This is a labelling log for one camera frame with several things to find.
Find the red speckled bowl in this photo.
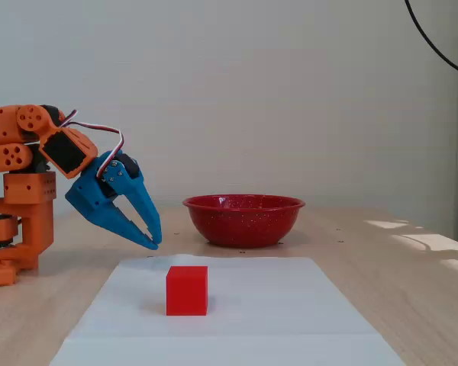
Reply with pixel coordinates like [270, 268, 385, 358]
[182, 194, 306, 249]

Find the white red black gripper wire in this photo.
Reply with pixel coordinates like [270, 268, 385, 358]
[59, 109, 125, 179]

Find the blue gripper with motor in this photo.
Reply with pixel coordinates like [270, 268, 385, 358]
[64, 149, 163, 251]

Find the black hanging cable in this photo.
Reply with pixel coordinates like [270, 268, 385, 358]
[404, 0, 458, 80]

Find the white paper sheet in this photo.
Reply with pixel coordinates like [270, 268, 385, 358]
[49, 254, 405, 366]

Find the red cube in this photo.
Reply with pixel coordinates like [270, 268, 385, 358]
[166, 265, 209, 316]

